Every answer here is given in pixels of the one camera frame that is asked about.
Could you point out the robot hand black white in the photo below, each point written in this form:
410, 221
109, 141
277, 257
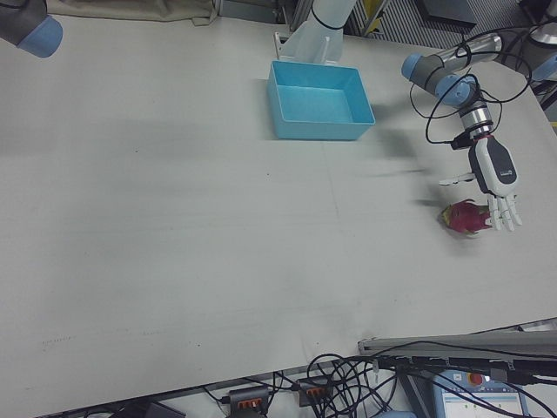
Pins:
496, 167

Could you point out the pink dragon fruit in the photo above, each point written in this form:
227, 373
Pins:
463, 217

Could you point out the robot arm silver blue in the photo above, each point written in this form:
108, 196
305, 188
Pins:
452, 61

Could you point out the dark grey box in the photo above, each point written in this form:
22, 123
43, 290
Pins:
450, 9

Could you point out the grey ribbed panel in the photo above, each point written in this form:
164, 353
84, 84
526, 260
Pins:
400, 26

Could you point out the light blue plastic bin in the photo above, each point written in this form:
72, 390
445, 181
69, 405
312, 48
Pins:
317, 104

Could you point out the long black bar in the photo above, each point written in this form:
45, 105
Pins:
457, 363

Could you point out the teach pendant with red button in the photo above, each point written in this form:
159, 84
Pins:
478, 396

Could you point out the black hub with orange switches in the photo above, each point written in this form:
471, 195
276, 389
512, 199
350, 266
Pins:
314, 389
249, 398

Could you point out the dark flat box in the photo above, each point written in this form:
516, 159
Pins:
161, 410

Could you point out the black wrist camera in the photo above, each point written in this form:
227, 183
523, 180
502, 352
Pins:
462, 142

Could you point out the aluminium rail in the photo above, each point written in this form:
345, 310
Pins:
457, 339

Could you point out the yellow black post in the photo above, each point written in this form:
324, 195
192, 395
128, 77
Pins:
373, 17

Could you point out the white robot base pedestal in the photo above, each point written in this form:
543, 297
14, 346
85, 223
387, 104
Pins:
320, 39

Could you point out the aluminium frame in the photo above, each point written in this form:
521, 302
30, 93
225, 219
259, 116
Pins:
261, 8

